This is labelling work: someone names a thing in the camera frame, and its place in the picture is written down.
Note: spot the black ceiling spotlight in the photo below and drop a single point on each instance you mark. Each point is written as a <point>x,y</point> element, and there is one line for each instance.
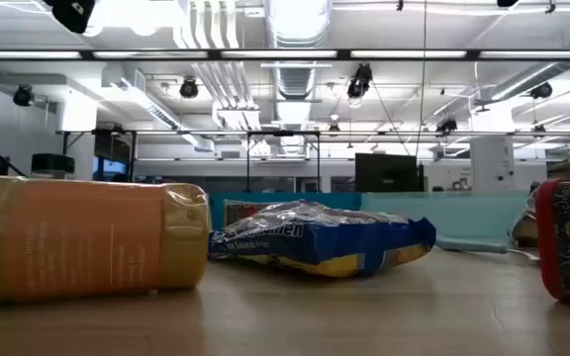
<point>23,96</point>
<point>188,89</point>
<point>542,90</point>
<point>446,126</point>
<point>359,84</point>

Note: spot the black background workstation frame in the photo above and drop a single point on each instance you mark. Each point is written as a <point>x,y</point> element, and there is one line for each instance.
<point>248,163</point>

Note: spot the black ceiling light rail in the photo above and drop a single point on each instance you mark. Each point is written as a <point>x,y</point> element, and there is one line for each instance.
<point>344,54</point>

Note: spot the translucent green plastic bin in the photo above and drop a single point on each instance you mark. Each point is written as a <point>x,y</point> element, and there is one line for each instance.
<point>463,217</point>

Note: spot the clear bottle black cap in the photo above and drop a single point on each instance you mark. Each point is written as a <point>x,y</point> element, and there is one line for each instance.
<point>52,163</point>

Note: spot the silver ventilation duct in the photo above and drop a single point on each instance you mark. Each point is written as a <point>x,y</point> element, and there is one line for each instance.
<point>295,81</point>

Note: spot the blue ramen packet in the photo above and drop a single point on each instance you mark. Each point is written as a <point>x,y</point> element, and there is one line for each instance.
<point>324,242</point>

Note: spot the white room column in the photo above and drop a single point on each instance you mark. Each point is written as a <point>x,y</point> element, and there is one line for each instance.
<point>493,163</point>

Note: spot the small red candy packet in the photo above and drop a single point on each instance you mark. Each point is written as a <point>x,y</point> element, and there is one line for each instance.
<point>238,212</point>

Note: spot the orange spice bottle black cap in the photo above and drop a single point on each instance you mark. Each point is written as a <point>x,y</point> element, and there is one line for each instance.
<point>82,237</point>

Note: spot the black computer monitor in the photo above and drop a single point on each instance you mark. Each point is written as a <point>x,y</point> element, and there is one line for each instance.
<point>386,173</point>

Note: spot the dark monitor blue screen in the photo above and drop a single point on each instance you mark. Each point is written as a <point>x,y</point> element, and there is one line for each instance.
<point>112,148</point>

